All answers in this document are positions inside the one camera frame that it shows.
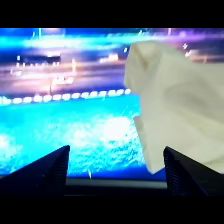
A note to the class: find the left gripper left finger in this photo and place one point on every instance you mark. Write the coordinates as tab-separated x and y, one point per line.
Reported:
46	173

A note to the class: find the cream shirt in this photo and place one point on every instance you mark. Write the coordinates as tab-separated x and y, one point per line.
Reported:
180	100

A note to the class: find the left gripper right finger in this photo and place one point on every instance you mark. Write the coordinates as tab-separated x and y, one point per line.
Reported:
190	176

